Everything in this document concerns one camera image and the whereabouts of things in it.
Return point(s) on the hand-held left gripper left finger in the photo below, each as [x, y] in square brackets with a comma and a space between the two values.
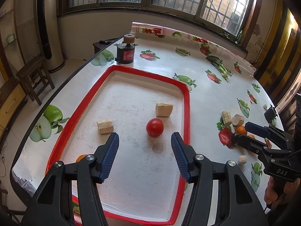
[110, 155]

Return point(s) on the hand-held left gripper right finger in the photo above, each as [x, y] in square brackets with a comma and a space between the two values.
[180, 157]

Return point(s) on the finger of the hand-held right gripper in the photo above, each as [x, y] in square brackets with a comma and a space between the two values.
[255, 128]
[247, 143]

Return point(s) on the dark plum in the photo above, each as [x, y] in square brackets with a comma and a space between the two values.
[234, 137]

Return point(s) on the red tomato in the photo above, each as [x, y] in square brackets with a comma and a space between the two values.
[154, 127]

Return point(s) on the large pressed wood block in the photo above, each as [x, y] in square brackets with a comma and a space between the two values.
[164, 109]

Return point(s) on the red rimmed white tray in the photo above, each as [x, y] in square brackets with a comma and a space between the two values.
[131, 98]

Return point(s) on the person's right hand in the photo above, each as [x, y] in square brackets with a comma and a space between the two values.
[270, 193]

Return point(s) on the orange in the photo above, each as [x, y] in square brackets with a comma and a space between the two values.
[81, 158]
[241, 130]

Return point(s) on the small pressed wood block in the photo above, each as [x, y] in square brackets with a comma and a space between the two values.
[242, 160]

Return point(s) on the round pressed wood block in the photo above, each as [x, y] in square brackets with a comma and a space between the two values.
[238, 120]

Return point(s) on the small black box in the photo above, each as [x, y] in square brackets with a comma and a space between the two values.
[270, 114]

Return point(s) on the fruit print tablecloth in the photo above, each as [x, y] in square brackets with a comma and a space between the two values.
[199, 58]

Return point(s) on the yellow wooden door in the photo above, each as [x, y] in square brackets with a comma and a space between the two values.
[279, 40]

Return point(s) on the green bottle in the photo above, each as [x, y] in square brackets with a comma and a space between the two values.
[239, 37]

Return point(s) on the black motor with wooden wheel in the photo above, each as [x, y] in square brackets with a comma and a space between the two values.
[124, 54]

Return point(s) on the dark low cabinet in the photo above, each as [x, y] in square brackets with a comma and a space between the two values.
[101, 48]

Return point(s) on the wooden stool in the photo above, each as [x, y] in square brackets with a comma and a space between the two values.
[33, 75]

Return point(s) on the yellow wooden cabinet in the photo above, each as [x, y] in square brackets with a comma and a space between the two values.
[11, 103]

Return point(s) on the black remote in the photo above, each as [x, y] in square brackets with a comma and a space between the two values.
[105, 42]

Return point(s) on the white standing air conditioner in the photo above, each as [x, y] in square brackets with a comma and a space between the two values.
[53, 40]

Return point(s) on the barred window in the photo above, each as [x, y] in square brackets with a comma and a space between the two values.
[150, 2]

